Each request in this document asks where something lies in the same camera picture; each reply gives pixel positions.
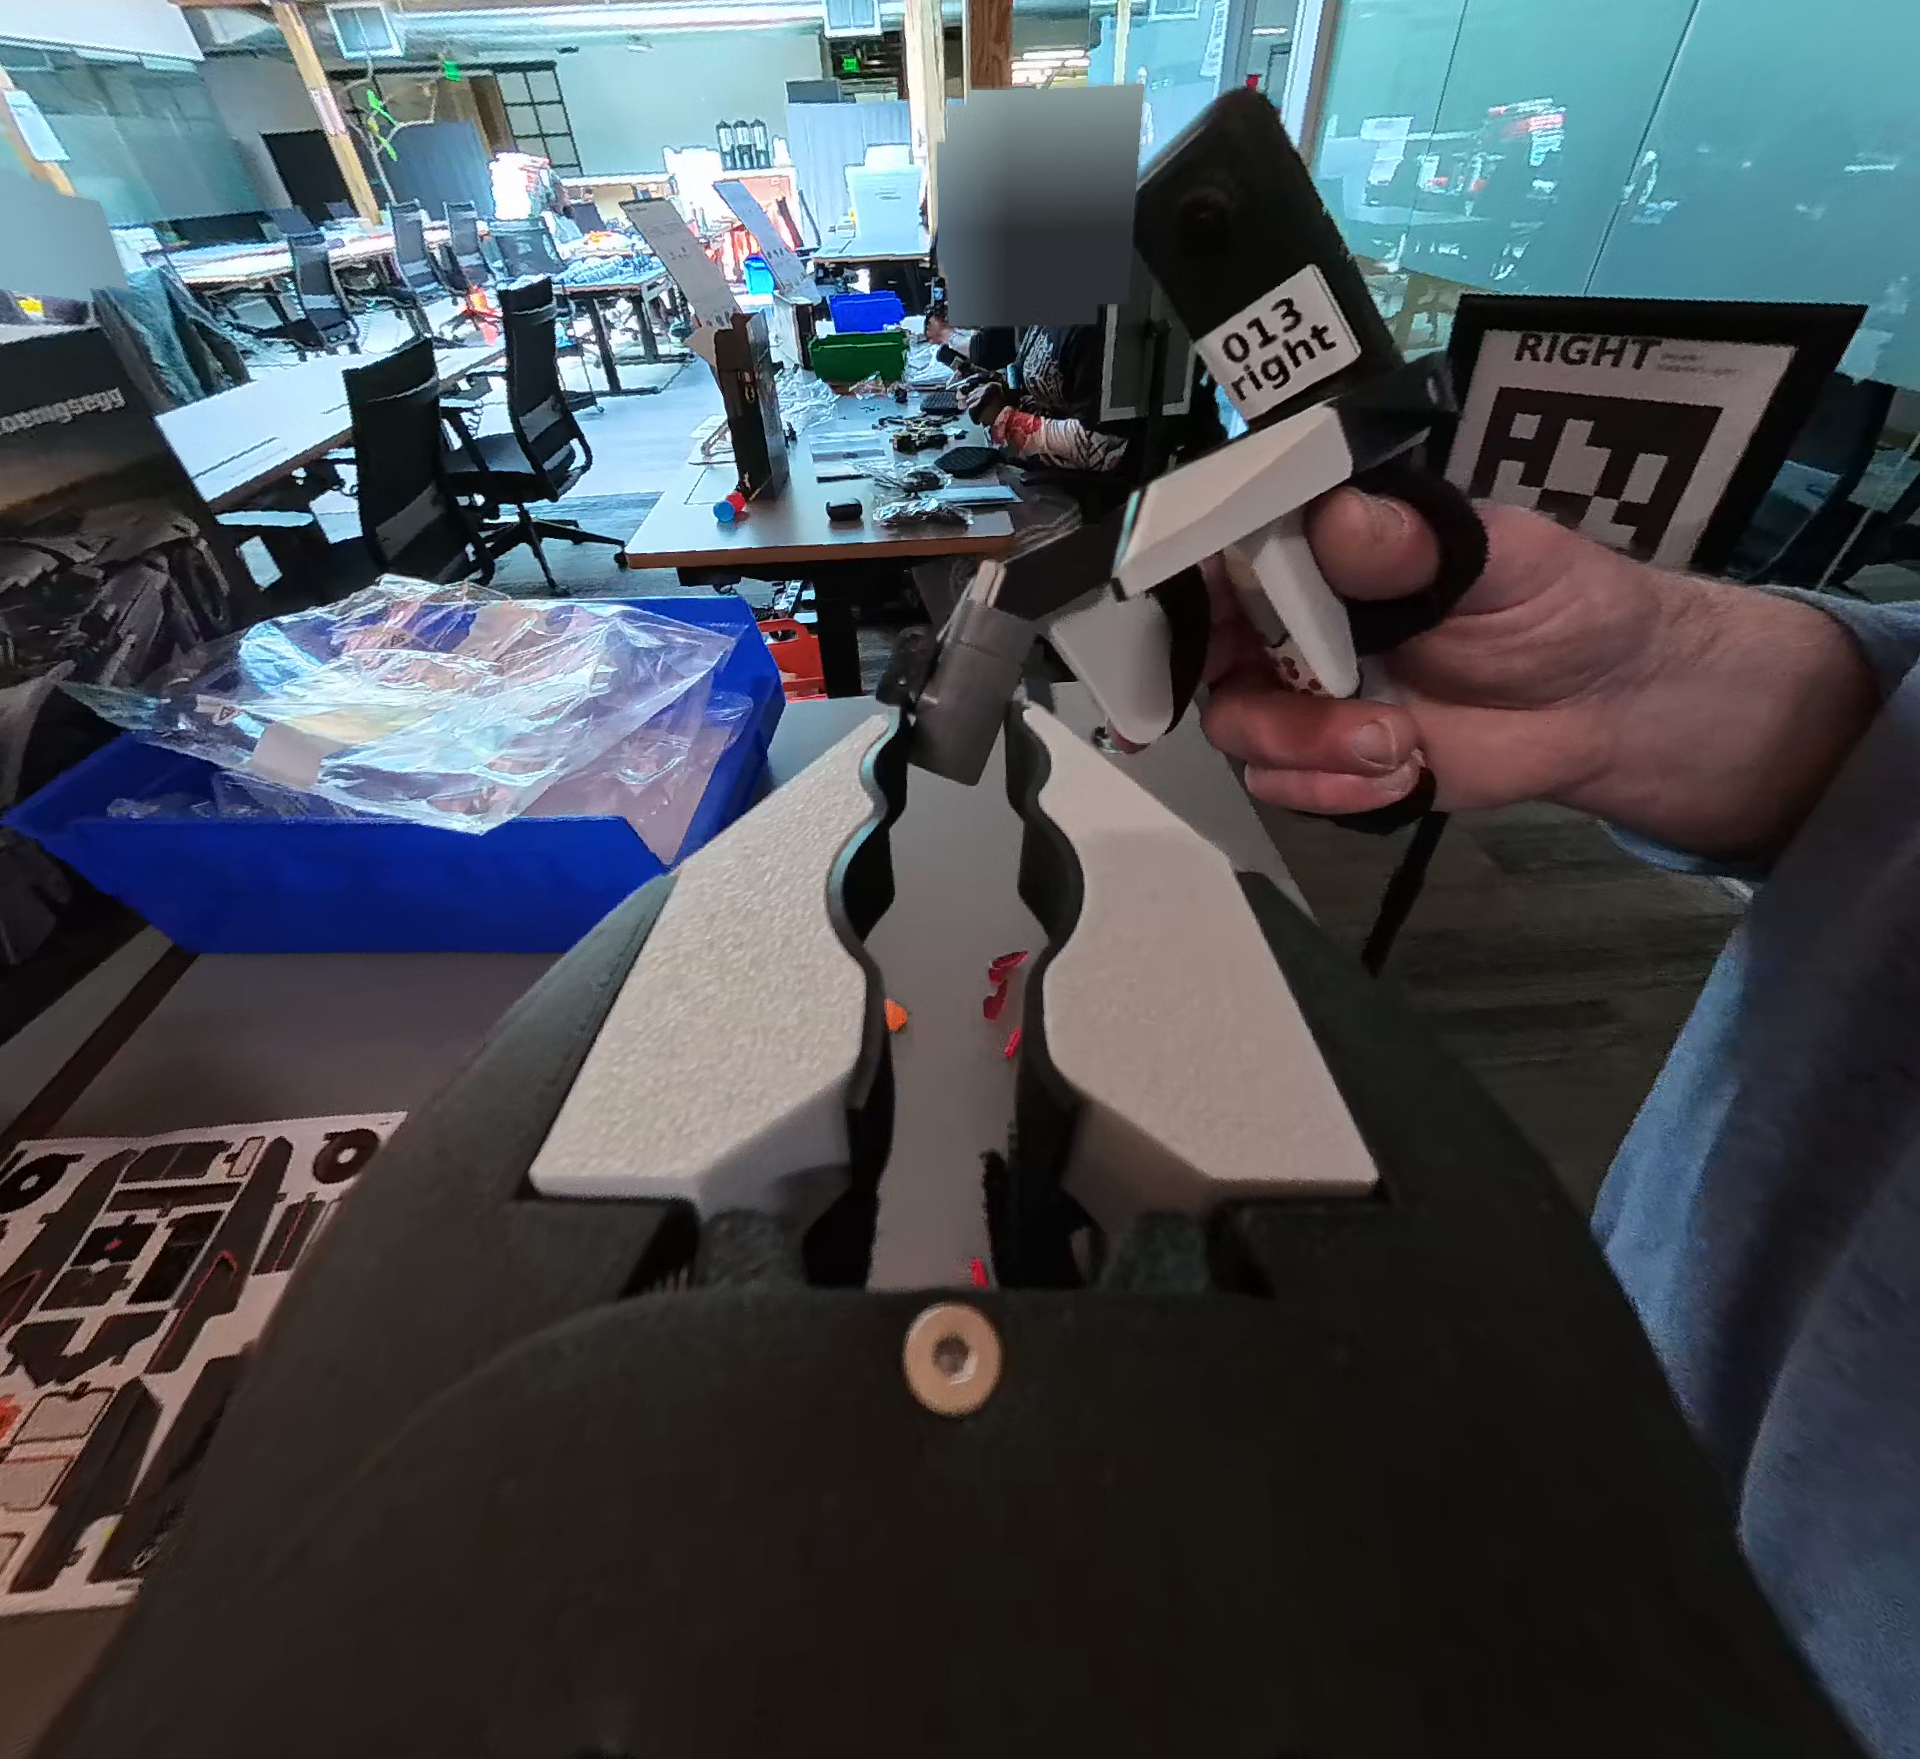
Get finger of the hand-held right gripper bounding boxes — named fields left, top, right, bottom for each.
left=1109, top=405, right=1361, bottom=598
left=974, top=558, right=1204, bottom=751

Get lego set box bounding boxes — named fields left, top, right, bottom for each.
left=0, top=324, right=287, bottom=757

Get person's right forearm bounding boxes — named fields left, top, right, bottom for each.
left=1589, top=582, right=1920, bottom=1759

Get person's right hand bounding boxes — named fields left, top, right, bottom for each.
left=1200, top=486, right=1880, bottom=864

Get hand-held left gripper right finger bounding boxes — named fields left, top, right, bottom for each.
left=986, top=705, right=1379, bottom=1286

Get black desk stand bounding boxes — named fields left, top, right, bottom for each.
left=712, top=309, right=794, bottom=504

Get lego sticker sheet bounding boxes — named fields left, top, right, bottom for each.
left=0, top=1111, right=409, bottom=1622

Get black office chair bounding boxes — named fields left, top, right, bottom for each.
left=343, top=335, right=504, bottom=592
left=284, top=233, right=365, bottom=353
left=441, top=274, right=629, bottom=596

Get framed marker tag card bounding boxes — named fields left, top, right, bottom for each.
left=1417, top=292, right=1869, bottom=578

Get dark grey lego hinge assembly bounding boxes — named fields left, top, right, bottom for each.
left=873, top=560, right=1040, bottom=790

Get crumpled clear plastic bags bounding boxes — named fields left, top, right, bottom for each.
left=60, top=576, right=746, bottom=837

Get white office desk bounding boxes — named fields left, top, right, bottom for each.
left=157, top=341, right=513, bottom=517

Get brown office desk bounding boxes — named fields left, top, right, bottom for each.
left=622, top=355, right=1058, bottom=700

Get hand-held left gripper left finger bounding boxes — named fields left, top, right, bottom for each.
left=529, top=708, right=912, bottom=1286

